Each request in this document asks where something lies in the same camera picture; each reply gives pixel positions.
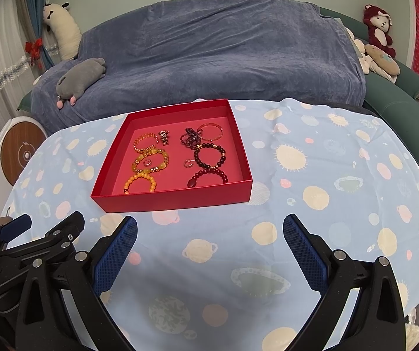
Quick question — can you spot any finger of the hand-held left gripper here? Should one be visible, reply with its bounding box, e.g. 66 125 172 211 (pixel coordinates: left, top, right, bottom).
44 211 86 251
0 215 32 245

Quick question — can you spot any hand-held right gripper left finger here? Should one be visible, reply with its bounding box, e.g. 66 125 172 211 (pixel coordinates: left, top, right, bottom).
15 216 139 351

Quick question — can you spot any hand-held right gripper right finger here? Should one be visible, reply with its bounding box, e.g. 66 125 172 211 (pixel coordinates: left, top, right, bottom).
283 214 408 351

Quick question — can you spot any orange bead bracelet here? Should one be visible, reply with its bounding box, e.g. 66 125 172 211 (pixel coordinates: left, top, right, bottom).
123 173 158 194

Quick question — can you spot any red jewelry box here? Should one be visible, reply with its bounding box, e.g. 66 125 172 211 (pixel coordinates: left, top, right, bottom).
90 99 254 213

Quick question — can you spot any dark red pendant bracelet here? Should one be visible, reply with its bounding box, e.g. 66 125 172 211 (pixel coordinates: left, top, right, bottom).
186 168 229 189

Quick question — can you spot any purple bead bracelet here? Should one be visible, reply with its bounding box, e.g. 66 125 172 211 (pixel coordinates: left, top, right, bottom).
179 126 203 149

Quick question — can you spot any white fluffy rug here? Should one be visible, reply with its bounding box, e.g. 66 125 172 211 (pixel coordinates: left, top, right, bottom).
403 322 419 351

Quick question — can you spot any thin red bangle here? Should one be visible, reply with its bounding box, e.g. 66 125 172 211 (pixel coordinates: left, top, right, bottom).
197 123 225 141

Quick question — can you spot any grey plush toy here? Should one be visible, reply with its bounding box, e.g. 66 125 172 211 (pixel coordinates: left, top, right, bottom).
55 58 107 109

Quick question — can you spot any silver tinsel garland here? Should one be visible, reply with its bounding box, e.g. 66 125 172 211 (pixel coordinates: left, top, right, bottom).
0 56 31 106

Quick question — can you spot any green sofa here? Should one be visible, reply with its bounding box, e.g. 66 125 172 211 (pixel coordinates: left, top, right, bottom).
17 6 419 128

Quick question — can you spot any red bow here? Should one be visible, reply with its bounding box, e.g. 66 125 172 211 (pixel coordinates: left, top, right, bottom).
25 38 44 60

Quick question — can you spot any white cow plush toy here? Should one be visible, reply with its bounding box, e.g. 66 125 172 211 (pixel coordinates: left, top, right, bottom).
42 1 82 61

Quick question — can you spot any beige round plush cushion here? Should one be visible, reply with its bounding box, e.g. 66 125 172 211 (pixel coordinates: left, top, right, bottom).
364 44 401 83

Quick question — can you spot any blue sofa cover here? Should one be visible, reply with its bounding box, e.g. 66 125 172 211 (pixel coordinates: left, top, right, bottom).
31 0 365 136

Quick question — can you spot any blue curtain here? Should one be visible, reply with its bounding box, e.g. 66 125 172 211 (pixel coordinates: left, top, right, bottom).
18 0 54 74

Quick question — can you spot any red monkey plush toy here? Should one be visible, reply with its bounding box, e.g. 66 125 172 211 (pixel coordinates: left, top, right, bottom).
363 4 396 58

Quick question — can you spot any amber and gold bead bracelet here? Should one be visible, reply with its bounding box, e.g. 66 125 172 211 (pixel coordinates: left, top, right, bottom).
132 148 170 173

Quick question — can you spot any gold chain bracelet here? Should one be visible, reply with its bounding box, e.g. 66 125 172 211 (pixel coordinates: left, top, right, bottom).
133 134 159 154

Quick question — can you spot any dark bead bracelet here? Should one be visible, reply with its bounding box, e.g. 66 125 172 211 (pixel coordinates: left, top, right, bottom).
194 143 227 171

